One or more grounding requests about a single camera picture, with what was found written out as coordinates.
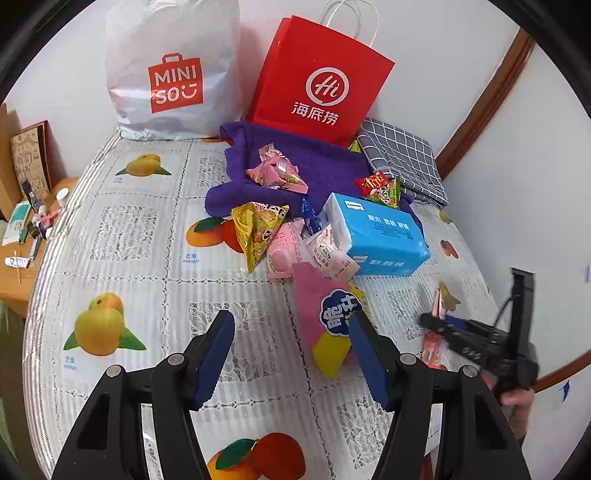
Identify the small red snack packet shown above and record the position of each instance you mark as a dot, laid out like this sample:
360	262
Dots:
369	183

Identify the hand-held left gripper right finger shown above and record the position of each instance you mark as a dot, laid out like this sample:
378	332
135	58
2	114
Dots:
369	360

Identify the thin wooden stick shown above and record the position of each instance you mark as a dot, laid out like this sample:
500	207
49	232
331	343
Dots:
17	267

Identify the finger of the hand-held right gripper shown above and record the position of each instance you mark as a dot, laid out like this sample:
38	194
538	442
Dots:
466	346
461	325

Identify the fruit print tablecloth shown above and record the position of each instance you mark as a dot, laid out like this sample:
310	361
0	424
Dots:
138	258

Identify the green bedsheet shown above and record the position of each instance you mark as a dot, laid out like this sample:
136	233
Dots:
9	360

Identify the wooden nightstand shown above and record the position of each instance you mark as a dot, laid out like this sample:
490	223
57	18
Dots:
18	286

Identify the red strip snack packet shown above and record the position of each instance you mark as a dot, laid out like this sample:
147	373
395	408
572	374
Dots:
445	300

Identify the purple towel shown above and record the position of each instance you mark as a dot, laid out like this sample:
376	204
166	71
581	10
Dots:
286	147

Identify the pink green candy packet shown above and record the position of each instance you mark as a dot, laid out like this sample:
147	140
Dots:
291	184

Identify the small white bottle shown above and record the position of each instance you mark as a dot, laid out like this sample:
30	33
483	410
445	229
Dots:
62	197

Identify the patterned hardcover book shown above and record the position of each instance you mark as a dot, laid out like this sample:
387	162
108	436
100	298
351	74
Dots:
32	157

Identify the small blue snack packet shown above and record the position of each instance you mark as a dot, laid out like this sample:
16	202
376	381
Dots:
311	217

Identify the large yellow pink snack packet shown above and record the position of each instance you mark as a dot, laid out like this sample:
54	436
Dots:
323	304

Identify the yellow triangular snack packet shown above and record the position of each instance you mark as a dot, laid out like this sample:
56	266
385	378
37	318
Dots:
256	230

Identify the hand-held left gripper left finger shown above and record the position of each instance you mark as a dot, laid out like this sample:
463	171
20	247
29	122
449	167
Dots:
214	360

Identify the red paper bag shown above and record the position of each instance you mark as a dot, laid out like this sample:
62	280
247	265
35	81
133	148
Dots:
318	83

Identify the white plastic shopping bag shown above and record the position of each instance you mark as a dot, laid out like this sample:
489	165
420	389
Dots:
175	46

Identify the brown wooden door frame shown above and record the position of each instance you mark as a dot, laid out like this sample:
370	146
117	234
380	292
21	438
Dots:
489	101

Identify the white ointment tube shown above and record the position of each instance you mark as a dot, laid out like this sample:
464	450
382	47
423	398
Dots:
16	262

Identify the person's right hand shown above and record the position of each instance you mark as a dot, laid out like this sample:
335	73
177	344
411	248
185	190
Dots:
519	408

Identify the teal white box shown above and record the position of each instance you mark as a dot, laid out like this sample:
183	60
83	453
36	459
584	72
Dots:
16	224

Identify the white pink snack packet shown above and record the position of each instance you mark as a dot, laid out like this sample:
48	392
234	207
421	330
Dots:
330	251

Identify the grey plaid folded cloth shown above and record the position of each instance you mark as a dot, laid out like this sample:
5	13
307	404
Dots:
406	157

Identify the pink lip balm tube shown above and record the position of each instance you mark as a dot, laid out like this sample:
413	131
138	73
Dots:
50	219

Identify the blue tissue pack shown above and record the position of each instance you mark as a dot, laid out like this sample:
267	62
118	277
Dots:
378	235

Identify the green triangular snack packet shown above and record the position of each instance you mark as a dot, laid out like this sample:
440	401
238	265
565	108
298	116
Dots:
388	194

